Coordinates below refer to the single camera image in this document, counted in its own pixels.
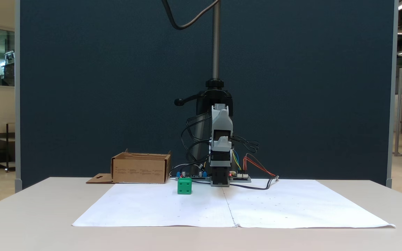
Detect brown cardboard box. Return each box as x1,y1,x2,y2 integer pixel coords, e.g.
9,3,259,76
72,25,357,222
86,149,172,184

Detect blue circuit board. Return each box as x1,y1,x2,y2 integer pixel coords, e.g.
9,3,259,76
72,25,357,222
175,170,209,181

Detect grey hanging cable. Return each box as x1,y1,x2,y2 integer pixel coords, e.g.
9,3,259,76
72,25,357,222
162,0,221,30

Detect circuit board with jumper wires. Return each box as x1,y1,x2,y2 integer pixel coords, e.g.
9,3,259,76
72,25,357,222
229,171,252,183

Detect dark blue partition panel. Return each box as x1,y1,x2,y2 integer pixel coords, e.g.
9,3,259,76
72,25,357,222
15,0,397,190

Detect orange red wire pair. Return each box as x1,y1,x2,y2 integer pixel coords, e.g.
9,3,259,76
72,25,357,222
243,153,277,178

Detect green dice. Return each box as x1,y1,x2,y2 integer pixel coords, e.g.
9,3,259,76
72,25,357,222
177,177,192,195

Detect black twin cable white connector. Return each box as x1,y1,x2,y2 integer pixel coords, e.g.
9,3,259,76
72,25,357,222
229,176,279,190

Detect framed wall window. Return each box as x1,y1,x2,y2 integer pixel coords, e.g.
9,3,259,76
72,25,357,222
0,24,15,90

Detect yellow jumper wire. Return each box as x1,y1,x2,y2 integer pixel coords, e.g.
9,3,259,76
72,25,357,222
232,149,242,171

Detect white paper sheet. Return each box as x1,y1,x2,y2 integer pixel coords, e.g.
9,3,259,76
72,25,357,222
222,180,396,229
72,183,236,228

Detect black servo cable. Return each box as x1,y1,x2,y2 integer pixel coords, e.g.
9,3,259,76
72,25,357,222
182,115,211,168
232,136,259,154

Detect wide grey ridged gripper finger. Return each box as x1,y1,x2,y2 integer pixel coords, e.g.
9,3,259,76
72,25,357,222
210,136,232,152

